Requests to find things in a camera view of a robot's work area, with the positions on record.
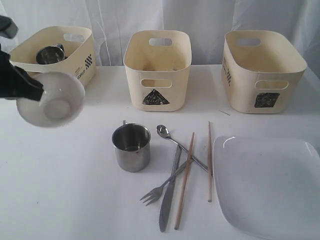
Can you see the wooden chopstick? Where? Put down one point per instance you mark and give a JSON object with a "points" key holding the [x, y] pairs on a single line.
{"points": [[209, 163], [184, 183]]}

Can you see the white backdrop curtain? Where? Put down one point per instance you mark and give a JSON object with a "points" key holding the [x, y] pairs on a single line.
{"points": [[206, 22]]}

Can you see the steel fork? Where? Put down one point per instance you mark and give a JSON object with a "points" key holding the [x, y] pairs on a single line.
{"points": [[153, 195]]}

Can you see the white square plate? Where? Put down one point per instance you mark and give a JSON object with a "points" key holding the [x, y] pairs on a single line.
{"points": [[268, 187]]}

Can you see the cream bin with square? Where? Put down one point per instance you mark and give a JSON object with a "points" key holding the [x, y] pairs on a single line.
{"points": [[260, 71]]}

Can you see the white ceramic bowl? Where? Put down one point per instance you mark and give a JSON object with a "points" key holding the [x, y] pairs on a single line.
{"points": [[62, 101]]}

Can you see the cream bin with triangle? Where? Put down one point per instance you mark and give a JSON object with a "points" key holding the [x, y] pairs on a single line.
{"points": [[157, 65]]}

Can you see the steel mug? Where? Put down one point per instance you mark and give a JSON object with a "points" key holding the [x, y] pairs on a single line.
{"points": [[132, 146], [51, 54]]}

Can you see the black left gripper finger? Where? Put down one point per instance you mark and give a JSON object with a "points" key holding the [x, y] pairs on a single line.
{"points": [[30, 94], [14, 78]]}

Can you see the cream bin with circle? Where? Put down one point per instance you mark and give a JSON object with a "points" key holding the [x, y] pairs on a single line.
{"points": [[78, 46]]}

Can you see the steel table knife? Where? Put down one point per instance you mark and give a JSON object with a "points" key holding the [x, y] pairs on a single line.
{"points": [[168, 195]]}

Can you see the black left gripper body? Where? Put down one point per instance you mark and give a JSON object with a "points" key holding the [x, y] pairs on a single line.
{"points": [[8, 28]]}

